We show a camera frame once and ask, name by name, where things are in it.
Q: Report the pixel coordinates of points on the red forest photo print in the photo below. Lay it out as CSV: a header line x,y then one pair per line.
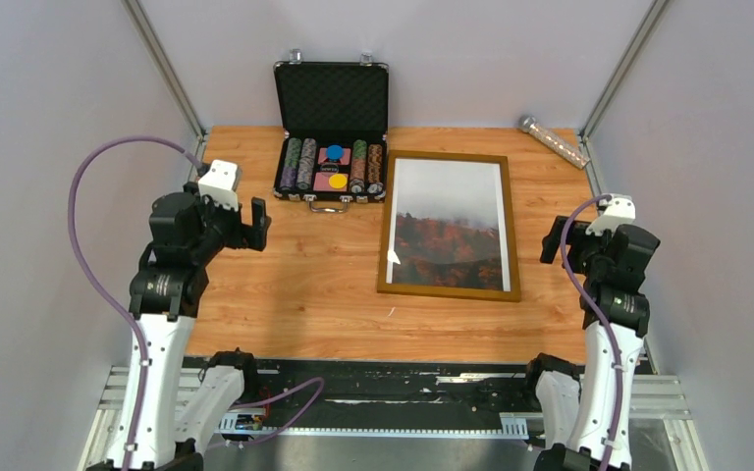
x,y
448,224

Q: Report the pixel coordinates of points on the blue round chip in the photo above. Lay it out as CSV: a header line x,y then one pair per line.
x,y
334,153

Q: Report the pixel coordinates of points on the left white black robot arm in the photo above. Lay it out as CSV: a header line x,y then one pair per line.
x,y
188,230

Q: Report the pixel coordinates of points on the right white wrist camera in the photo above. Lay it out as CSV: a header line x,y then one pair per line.
x,y
614,211

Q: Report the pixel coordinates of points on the yellow round chip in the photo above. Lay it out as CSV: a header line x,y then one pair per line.
x,y
338,182

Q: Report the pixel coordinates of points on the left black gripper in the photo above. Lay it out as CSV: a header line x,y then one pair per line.
x,y
244,235

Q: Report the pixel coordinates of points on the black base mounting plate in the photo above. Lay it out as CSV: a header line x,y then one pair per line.
x,y
370,398

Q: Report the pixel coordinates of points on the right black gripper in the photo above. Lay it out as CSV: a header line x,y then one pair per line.
x,y
575,235

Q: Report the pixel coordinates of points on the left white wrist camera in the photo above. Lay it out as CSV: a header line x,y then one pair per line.
x,y
220,183

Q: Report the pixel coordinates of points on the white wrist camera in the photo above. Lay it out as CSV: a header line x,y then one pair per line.
x,y
220,183
614,211

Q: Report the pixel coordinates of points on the light wooden picture frame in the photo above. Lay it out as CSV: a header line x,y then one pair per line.
x,y
383,260

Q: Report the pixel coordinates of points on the silver glitter tube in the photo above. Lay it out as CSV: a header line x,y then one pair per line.
x,y
550,139

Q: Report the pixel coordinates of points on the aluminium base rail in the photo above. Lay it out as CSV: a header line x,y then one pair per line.
x,y
312,450

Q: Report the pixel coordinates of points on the black poker chip case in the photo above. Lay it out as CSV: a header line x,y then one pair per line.
x,y
332,103

